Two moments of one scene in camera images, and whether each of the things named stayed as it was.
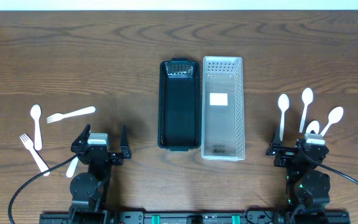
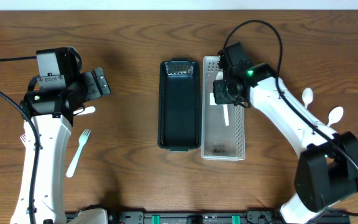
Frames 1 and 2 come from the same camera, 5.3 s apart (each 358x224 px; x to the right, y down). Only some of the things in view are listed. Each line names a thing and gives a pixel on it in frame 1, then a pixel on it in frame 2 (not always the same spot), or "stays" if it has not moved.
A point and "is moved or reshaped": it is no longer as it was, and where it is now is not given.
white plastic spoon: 333,117 stays
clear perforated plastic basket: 222,121 stays
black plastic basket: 179,104 stays
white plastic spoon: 283,102 is moved or reshaped
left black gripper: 103,152 to 89,86
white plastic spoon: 307,96 stays
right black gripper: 288,155 to 219,97
